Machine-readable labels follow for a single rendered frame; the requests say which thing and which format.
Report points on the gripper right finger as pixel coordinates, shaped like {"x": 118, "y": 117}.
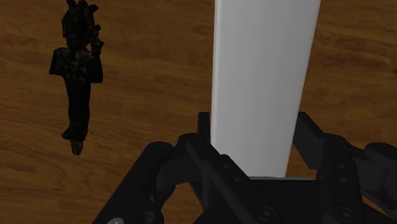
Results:
{"x": 338, "y": 167}

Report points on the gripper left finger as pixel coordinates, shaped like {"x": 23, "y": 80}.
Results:
{"x": 198, "y": 173}

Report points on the white rectangular bar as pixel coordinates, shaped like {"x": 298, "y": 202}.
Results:
{"x": 260, "y": 86}

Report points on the black figurine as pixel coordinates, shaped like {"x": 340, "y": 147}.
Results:
{"x": 77, "y": 68}

